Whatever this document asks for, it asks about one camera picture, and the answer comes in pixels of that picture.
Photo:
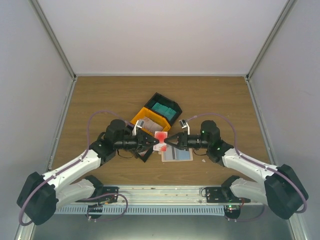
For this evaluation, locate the grey slotted cable duct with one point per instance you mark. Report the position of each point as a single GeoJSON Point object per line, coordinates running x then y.
{"type": "Point", "coordinates": [199, 210]}

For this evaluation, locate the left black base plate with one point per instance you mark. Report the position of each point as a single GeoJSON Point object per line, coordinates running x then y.
{"type": "Point", "coordinates": [110, 199]}

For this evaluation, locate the aluminium rail frame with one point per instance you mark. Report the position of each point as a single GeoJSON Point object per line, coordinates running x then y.
{"type": "Point", "coordinates": [162, 193]}

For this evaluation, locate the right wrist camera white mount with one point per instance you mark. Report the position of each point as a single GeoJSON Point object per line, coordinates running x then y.
{"type": "Point", "coordinates": [185, 125]}

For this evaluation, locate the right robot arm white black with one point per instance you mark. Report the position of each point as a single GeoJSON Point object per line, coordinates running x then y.
{"type": "Point", "coordinates": [227, 155]}

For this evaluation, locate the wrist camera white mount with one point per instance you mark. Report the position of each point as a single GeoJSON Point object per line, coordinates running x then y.
{"type": "Point", "coordinates": [138, 125]}
{"type": "Point", "coordinates": [185, 125]}

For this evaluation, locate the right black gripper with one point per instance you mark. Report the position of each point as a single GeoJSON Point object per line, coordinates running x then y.
{"type": "Point", "coordinates": [182, 141]}

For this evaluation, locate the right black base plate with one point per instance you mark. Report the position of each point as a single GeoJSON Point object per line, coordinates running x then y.
{"type": "Point", "coordinates": [215, 195]}

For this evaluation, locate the right aluminium corner post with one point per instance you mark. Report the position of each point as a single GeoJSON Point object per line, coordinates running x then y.
{"type": "Point", "coordinates": [288, 6]}

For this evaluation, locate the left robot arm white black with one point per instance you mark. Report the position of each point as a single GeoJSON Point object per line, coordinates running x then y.
{"type": "Point", "coordinates": [43, 194]}

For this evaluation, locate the orange bin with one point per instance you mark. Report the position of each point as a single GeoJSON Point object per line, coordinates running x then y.
{"type": "Point", "coordinates": [145, 112]}

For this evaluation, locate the red white circle card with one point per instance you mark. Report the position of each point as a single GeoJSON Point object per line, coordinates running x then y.
{"type": "Point", "coordinates": [160, 136]}

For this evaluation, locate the aluminium corner post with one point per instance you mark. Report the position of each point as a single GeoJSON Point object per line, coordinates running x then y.
{"type": "Point", "coordinates": [47, 27]}
{"type": "Point", "coordinates": [288, 6]}

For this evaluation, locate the white pink cards stack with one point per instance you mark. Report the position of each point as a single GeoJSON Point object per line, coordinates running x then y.
{"type": "Point", "coordinates": [151, 126]}

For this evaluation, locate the left aluminium corner post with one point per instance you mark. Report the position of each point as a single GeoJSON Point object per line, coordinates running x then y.
{"type": "Point", "coordinates": [47, 27]}

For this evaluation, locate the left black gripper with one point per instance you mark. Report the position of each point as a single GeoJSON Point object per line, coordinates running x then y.
{"type": "Point", "coordinates": [142, 144]}

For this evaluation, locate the teal cards stack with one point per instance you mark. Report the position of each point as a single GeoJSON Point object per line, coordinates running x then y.
{"type": "Point", "coordinates": [163, 110]}

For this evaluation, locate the black bin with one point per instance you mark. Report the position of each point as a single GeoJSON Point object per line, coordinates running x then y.
{"type": "Point", "coordinates": [144, 155]}
{"type": "Point", "coordinates": [157, 97]}

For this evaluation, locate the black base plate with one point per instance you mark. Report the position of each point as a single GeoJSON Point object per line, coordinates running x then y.
{"type": "Point", "coordinates": [215, 195]}
{"type": "Point", "coordinates": [110, 199]}

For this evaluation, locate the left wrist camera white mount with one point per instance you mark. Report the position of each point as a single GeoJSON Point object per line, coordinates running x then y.
{"type": "Point", "coordinates": [138, 125]}

